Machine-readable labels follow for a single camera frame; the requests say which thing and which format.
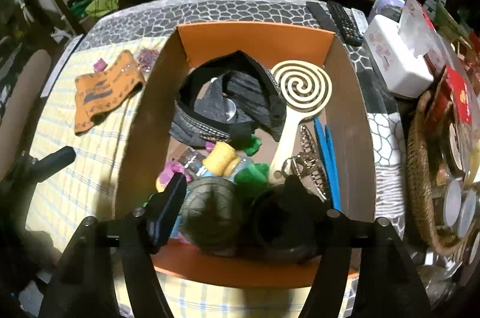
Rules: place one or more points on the white tissue box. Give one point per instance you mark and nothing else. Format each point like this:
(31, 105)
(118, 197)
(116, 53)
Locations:
(403, 73)

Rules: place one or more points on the black round object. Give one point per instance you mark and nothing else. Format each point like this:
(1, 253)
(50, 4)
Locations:
(282, 226)

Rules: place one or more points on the small pink roller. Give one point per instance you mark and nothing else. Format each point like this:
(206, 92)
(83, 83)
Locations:
(100, 65)

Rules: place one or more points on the black grey headband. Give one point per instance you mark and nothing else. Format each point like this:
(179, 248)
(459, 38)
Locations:
(226, 100)

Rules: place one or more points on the black remote control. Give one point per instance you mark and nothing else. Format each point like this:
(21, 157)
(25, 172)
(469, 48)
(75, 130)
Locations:
(348, 30)

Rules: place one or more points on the purple bead bag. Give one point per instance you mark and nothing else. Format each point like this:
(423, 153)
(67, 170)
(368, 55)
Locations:
(146, 59)

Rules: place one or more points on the orange patterned cloth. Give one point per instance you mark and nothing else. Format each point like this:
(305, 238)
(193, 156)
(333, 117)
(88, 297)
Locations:
(98, 94)

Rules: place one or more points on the magenta hair roller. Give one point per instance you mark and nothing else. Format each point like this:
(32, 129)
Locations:
(170, 168)

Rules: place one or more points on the green hair roller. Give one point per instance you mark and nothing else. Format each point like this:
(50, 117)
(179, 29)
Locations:
(253, 179)

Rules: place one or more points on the yellow checkered tablecloth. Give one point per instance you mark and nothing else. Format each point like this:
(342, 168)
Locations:
(87, 187)

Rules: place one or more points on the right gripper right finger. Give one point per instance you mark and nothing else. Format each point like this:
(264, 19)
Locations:
(388, 285)

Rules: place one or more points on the wicker basket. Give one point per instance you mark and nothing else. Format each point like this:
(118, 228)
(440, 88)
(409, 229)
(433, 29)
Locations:
(420, 195)

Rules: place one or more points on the green compass disc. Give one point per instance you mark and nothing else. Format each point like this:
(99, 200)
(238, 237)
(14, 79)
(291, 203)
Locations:
(211, 215)

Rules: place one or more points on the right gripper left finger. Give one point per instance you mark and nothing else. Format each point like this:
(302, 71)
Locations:
(83, 282)

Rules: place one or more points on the spiral wooden trivet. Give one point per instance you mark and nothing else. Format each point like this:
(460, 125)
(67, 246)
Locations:
(307, 89)

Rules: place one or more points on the orange hair roller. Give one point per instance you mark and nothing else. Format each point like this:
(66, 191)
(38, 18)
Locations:
(220, 157)

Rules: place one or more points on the blue plastic stick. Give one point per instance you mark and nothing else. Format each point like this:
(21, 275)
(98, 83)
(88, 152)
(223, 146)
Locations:
(334, 185)
(321, 139)

